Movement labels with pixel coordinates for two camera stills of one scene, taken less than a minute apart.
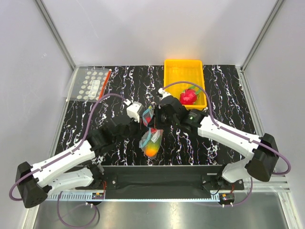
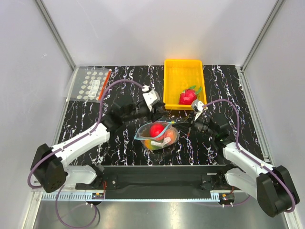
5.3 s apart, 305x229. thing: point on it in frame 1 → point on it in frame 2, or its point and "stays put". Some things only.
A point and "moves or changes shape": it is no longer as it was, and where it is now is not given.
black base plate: [164, 182] stays put
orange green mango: [153, 148] moves or changes shape
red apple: [148, 119] moves or changes shape
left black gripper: [139, 129] → [157, 114]
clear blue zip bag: [151, 140] moves or changes shape
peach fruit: [151, 152] → [172, 134]
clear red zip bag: [87, 84] stays put
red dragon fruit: [189, 96] stays put
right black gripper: [158, 124] → [187, 121]
